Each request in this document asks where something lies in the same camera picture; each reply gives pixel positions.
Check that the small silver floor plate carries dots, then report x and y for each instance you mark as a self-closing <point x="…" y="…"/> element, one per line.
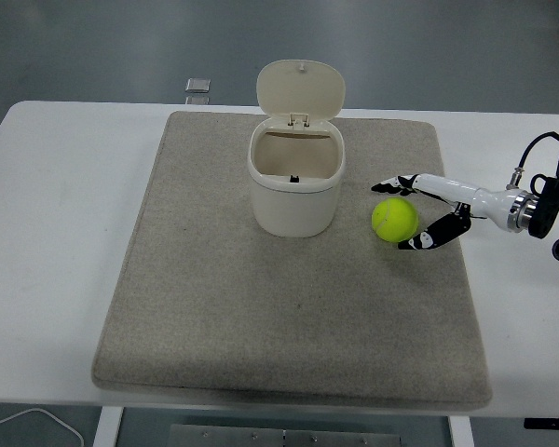
<point x="198" y="85"/>
<point x="197" y="100"/>

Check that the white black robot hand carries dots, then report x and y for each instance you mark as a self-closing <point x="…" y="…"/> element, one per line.
<point x="489" y="202"/>

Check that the black table control panel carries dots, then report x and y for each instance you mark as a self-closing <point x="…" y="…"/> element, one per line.
<point x="549" y="423"/>

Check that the cream plastic box with lid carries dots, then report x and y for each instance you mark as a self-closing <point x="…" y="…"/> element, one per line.
<point x="291" y="205"/>

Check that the yellow-green tennis ball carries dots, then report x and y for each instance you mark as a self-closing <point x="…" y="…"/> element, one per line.
<point x="395" y="220"/>

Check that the grey metal plate with screws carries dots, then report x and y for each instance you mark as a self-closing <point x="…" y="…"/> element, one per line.
<point x="284" y="437"/>

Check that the beige fabric mat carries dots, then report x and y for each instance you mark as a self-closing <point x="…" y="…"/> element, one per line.
<point x="279" y="307"/>

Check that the white table leg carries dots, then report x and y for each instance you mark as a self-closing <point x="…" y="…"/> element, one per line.
<point x="461" y="433"/>
<point x="107" y="428"/>

